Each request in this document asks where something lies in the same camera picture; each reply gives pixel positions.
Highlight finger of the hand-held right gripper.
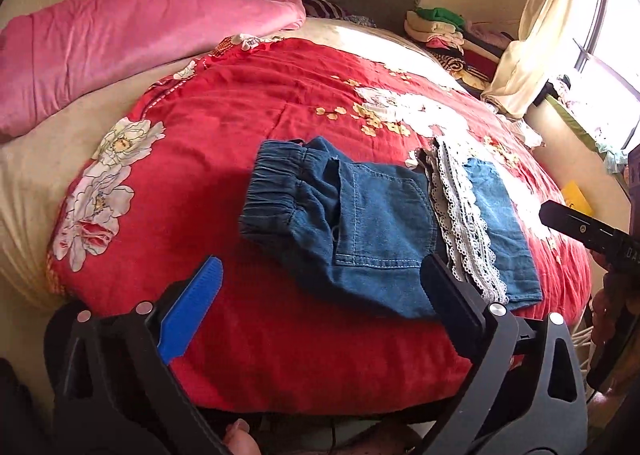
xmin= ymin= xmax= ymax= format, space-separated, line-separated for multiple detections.
xmin=539 ymin=200 xmax=626 ymax=256

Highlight pink quilt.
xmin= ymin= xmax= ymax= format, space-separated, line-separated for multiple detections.
xmin=0 ymin=0 xmax=307 ymax=143

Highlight red floral blanket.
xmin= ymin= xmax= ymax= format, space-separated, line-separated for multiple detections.
xmin=45 ymin=35 xmax=593 ymax=418

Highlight cream curtain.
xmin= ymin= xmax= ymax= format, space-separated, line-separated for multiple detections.
xmin=482 ymin=0 xmax=586 ymax=118

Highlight striped pillow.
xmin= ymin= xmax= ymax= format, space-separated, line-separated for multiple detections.
xmin=290 ymin=0 xmax=351 ymax=20

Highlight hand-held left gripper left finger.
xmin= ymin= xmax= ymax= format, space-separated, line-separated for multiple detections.
xmin=52 ymin=256 xmax=236 ymax=455

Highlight white wire rack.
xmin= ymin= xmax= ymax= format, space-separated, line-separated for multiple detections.
xmin=570 ymin=322 xmax=598 ymax=353

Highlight yellow packet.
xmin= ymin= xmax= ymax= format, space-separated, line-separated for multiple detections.
xmin=560 ymin=180 xmax=596 ymax=216

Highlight black clip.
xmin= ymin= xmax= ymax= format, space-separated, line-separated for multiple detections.
xmin=535 ymin=80 xmax=571 ymax=108

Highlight green cloth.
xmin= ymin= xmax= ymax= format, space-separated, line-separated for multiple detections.
xmin=545 ymin=92 xmax=631 ymax=170

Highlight blue denim pants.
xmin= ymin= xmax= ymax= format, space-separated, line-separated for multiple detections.
xmin=239 ymin=136 xmax=543 ymax=321

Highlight person's left hand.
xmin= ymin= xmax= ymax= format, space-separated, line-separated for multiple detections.
xmin=222 ymin=417 xmax=263 ymax=455

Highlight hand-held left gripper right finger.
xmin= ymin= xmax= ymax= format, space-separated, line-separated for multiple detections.
xmin=420 ymin=255 xmax=588 ymax=455

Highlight window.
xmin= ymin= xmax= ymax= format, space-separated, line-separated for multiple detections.
xmin=570 ymin=0 xmax=640 ymax=100

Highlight person's right hand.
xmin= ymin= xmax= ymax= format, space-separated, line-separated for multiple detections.
xmin=590 ymin=280 xmax=626 ymax=353

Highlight stack of folded clothes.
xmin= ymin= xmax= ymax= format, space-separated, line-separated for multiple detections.
xmin=404 ymin=7 xmax=516 ymax=93

